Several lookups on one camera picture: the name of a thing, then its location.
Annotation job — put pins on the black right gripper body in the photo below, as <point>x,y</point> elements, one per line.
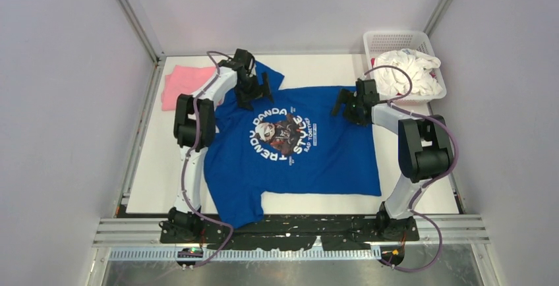
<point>352,111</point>

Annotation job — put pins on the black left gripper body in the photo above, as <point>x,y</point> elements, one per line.
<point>246,91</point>

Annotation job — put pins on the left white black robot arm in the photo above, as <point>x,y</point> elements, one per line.
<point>194,129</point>

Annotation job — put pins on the blue printed t shirt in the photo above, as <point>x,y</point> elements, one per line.
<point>289,143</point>

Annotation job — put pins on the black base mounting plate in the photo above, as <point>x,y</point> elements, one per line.
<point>301,232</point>

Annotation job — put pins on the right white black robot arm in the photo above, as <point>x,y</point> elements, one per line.
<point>424,150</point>

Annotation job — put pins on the pink folded t shirt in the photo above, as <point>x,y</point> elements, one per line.
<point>183,80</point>

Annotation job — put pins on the white crumpled t shirt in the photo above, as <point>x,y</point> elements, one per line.
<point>407,70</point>

